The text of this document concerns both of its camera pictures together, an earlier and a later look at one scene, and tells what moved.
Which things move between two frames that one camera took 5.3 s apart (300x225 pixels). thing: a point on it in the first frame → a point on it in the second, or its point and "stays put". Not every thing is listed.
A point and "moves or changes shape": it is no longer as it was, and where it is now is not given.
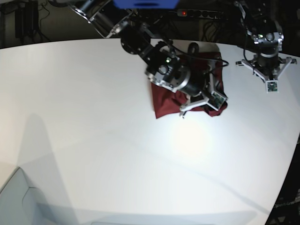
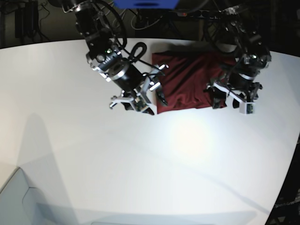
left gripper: x=199 y=83 → x=135 y=86
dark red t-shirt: x=167 y=101 moves or changes shape
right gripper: x=268 y=65 → x=243 y=98
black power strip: x=201 y=13 stays put
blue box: x=146 y=4 stays put
